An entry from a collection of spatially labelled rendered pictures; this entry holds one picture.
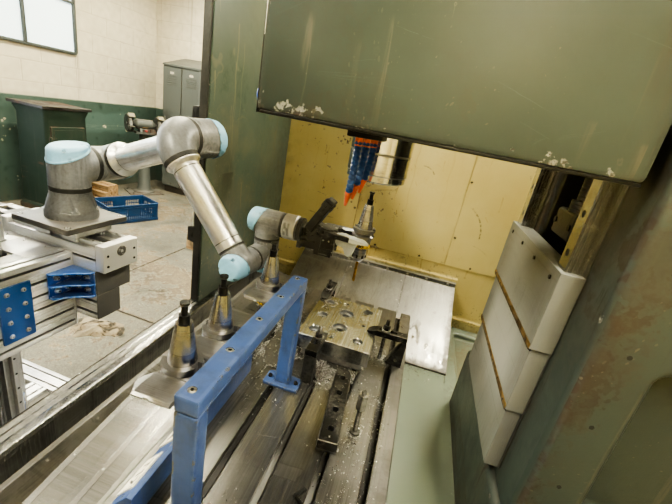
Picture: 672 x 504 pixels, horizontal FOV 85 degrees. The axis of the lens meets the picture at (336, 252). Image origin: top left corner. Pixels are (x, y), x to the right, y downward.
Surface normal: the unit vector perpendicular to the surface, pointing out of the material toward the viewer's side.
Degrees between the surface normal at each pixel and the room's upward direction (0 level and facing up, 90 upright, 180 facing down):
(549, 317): 90
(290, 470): 0
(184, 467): 90
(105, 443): 8
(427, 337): 24
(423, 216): 90
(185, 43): 90
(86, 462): 8
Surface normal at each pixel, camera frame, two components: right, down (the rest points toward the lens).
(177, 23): -0.29, 0.29
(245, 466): 0.18, -0.92
